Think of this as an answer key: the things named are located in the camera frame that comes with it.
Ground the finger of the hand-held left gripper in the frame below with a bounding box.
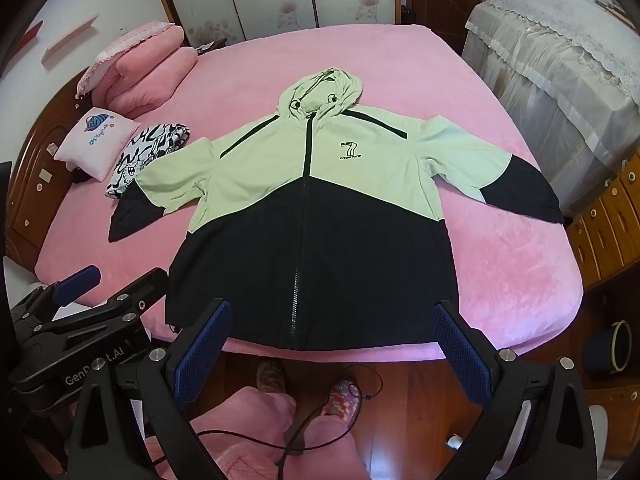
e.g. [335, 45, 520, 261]
[10, 266, 102, 322]
[12, 268, 170, 357]

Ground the wooden drawer cabinet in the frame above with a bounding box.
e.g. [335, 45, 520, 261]
[565, 147, 640, 288]

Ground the lace-trimmed pillow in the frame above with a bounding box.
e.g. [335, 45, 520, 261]
[75, 25, 151, 100]

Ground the lace-covered furniture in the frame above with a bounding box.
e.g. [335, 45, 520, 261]
[460, 0, 640, 211]

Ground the small white printed pillow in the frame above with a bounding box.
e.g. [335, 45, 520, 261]
[54, 107, 141, 181]

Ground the wooden wall shelf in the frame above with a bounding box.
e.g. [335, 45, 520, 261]
[42, 15, 98, 68]

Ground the person's leg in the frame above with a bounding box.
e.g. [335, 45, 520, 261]
[280, 412, 358, 480]
[190, 385, 296, 480]

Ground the pink bed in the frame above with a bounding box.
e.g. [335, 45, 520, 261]
[32, 22, 586, 363]

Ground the black and white patterned cloth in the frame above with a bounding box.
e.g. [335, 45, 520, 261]
[105, 122, 192, 201]

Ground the person's left leg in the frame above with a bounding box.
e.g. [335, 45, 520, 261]
[190, 385, 296, 480]

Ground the dark blue bucket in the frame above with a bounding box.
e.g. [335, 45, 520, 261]
[582, 319, 633, 376]

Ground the black cable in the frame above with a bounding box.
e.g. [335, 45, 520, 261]
[150, 365, 383, 467]

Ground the person's right leg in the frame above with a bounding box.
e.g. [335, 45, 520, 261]
[280, 412, 358, 480]

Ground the green and black hooded jacket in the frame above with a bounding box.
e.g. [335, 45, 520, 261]
[107, 66, 566, 353]

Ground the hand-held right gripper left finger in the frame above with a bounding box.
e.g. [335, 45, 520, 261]
[67, 299, 236, 480]

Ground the wooden headboard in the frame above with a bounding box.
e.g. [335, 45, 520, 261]
[2, 67, 96, 271]

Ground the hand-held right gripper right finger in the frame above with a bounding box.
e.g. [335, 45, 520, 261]
[431, 300, 603, 480]

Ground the patterned slipper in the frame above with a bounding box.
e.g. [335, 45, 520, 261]
[322, 379, 362, 418]
[256, 360, 287, 396]

